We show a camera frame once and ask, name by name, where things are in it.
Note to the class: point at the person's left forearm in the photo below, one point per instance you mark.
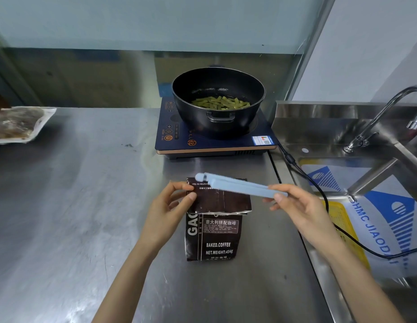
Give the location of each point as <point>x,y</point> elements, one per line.
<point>126,282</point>

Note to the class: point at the steel sink support bar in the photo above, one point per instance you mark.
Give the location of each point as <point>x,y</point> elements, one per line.
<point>379,174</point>

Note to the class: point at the person's left thumb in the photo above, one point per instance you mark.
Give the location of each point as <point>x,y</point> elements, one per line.
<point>185,203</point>

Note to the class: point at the chrome sink faucet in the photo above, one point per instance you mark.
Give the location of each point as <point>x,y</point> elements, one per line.
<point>386,116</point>

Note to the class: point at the black cooking pot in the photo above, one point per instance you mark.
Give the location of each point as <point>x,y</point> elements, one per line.
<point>217,100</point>

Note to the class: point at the person's left hand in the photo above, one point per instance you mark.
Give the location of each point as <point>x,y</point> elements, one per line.
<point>161,215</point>

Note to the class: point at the person's right thumb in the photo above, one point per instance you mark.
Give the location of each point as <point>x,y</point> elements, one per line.
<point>285,203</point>

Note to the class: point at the cut green beans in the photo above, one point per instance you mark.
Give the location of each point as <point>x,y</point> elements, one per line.
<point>220,102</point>

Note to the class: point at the dark blue induction cooker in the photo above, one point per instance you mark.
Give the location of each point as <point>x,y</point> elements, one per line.
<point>208,139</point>

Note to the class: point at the white printed woven sack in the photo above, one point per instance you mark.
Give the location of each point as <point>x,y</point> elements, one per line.
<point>373,215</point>

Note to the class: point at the person's right forearm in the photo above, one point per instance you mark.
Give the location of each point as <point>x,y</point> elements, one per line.
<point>358,285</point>

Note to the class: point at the person's right hand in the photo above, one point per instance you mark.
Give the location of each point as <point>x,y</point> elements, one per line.
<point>304,211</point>

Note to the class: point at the dark brown coffee bag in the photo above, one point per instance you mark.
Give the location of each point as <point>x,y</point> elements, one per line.
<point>213,228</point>

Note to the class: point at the stainless steel sink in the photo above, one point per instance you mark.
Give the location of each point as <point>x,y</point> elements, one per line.
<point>349,164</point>

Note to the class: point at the clear vacuum pack of meat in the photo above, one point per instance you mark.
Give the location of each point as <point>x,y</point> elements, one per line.
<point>18,124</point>

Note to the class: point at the light blue bag sealing clip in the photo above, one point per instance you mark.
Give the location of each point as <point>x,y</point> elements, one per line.
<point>237,185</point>

